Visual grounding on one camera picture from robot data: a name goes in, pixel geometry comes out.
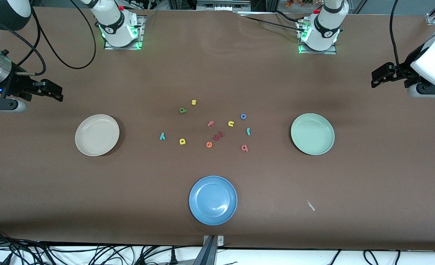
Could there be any beige brown plate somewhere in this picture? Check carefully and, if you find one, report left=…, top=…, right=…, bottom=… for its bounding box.
left=74, top=114, right=120, bottom=157

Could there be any pale green plate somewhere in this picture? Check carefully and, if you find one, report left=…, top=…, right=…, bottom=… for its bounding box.
left=290, top=113, right=336, bottom=156

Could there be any brown table cover sheet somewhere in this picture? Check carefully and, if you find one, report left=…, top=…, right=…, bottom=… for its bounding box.
left=0, top=7, right=435, bottom=251

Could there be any grey box device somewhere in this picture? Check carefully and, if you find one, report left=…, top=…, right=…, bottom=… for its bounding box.
left=196, top=0, right=251, bottom=11

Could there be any blue plate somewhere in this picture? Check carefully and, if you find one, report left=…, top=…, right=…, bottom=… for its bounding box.
left=189, top=175, right=238, bottom=226

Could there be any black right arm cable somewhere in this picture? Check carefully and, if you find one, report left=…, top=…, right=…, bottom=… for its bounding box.
left=0, top=0, right=97, bottom=77

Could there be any black base supply cable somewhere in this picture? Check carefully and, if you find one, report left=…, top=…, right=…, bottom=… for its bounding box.
left=239, top=15, right=305, bottom=33
left=273, top=10, right=306, bottom=23

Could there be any black floor cable tangle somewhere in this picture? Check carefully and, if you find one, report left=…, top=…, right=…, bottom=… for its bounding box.
left=0, top=228, right=203, bottom=265

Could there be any grey metal mount bracket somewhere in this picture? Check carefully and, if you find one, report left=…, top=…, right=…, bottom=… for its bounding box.
left=193, top=235, right=225, bottom=265

